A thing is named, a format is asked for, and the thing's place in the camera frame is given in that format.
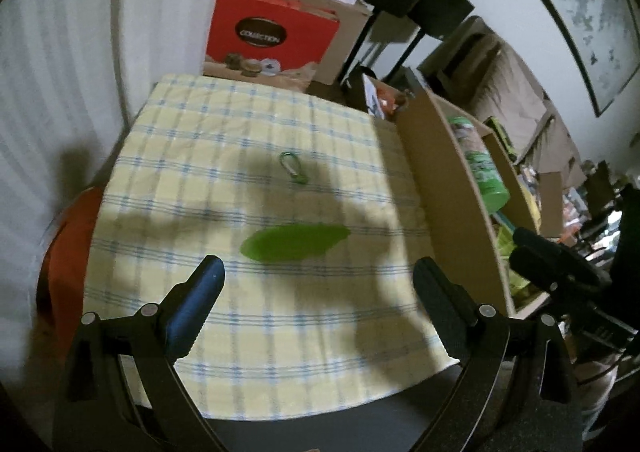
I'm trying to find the black speaker right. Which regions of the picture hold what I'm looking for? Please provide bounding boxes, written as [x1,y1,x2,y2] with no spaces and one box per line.
[407,0,474,41]

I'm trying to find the brown cardboard box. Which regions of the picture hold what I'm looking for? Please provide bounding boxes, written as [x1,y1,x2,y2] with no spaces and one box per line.
[294,0,371,85]

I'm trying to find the yellow checkered cloth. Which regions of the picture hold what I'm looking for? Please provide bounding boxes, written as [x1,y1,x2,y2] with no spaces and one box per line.
[84,74,452,420]

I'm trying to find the open cardboard storage box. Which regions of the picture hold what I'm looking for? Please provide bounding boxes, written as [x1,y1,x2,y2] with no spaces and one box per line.
[396,88,549,319]

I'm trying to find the brown sofa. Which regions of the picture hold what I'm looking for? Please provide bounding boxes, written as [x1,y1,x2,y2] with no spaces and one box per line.
[418,16,586,189]

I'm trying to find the green snack canister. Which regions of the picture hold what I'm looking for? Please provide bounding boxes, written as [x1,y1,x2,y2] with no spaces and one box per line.
[448,116,510,215]

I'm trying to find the green carabiner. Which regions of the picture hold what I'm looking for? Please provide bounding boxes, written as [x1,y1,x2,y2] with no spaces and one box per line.
[279,151,308,185]

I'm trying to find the red collection gift bag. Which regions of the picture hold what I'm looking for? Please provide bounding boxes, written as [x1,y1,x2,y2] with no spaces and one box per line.
[205,0,340,81]

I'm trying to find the white curtain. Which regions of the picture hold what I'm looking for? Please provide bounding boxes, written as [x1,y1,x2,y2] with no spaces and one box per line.
[1,0,215,384]

